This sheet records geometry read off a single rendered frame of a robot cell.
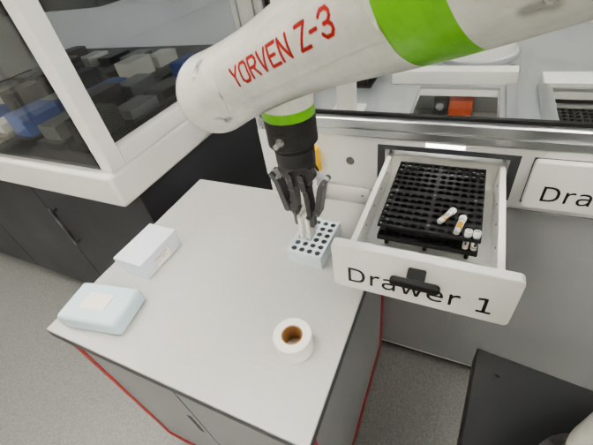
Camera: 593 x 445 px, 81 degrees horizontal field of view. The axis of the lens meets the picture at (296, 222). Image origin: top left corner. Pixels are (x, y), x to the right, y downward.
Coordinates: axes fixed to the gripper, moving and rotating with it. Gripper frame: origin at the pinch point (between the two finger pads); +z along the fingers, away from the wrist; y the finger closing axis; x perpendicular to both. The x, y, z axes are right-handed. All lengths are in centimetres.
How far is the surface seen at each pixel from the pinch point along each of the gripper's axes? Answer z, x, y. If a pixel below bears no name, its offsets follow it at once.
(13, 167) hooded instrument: -4, -7, -99
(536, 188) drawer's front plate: -3.1, 21.2, 43.0
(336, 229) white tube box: 4.0, 4.5, 5.2
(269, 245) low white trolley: 7.7, -2.1, -10.1
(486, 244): 0.1, 5.2, 35.7
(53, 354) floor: 84, -35, -125
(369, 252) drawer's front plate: -8.8, -11.7, 17.9
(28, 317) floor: 84, -27, -158
